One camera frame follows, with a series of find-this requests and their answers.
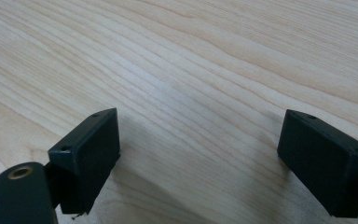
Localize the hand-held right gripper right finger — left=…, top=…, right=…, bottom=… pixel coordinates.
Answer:
left=276, top=108, right=358, bottom=219

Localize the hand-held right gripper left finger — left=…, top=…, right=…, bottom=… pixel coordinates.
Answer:
left=45, top=107, right=121, bottom=217

